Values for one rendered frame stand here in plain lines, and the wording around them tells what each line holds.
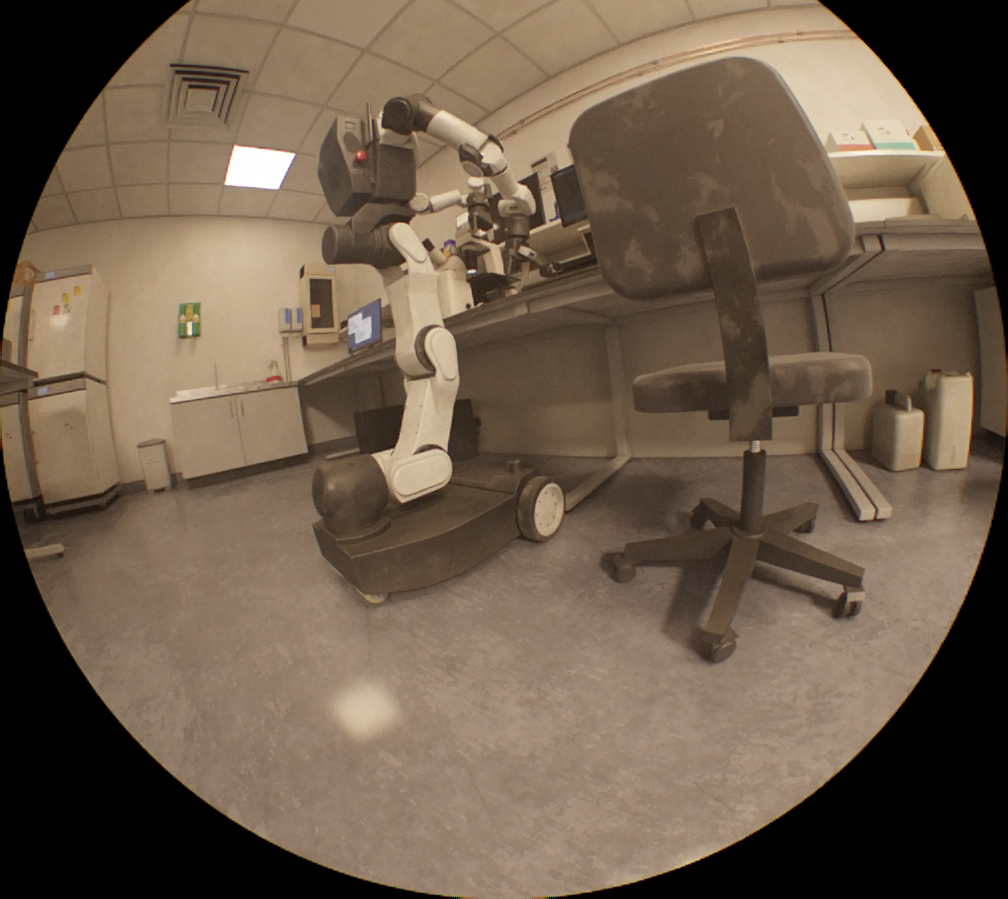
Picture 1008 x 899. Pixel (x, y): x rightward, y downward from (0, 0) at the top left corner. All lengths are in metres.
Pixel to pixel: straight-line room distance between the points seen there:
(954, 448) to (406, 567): 1.87
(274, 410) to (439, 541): 2.48
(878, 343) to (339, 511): 2.09
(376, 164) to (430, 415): 0.76
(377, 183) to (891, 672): 1.55
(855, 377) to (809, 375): 0.07
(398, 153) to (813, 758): 1.55
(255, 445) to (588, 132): 2.99
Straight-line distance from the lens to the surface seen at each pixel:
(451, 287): 1.37
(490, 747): 0.57
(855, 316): 1.77
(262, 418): 3.08
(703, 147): 0.54
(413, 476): 0.88
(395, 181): 1.07
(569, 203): 1.41
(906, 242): 1.03
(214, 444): 3.06
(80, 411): 3.22
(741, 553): 0.73
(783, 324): 1.67
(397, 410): 2.87
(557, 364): 1.92
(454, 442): 2.14
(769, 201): 0.50
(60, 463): 3.34
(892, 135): 2.09
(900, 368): 1.88
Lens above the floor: 0.51
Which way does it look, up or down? 3 degrees down
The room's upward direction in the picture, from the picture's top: 8 degrees counter-clockwise
